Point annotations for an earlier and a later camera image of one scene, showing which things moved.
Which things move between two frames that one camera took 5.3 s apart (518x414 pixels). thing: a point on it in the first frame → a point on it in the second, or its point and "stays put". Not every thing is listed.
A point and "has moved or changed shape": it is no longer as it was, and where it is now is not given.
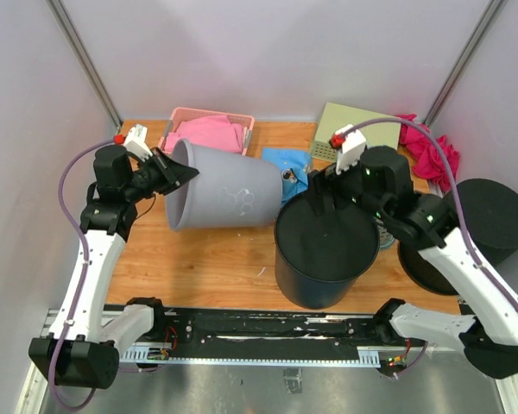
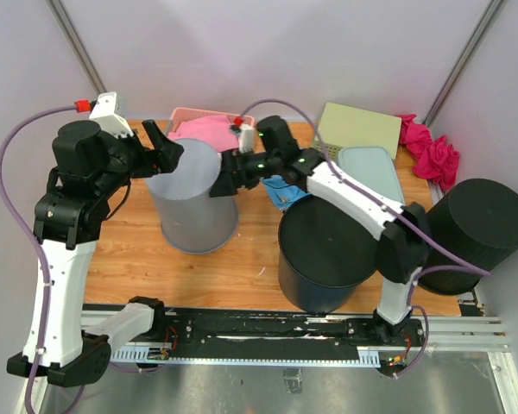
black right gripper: x=316 y=184 → x=235 y=174
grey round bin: x=229 y=190 has moved or changed shape
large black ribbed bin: x=498 y=217 stays put
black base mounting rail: x=244 y=328 stays put
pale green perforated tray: x=335 y=118 stays put
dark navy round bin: x=319 y=260 stays put
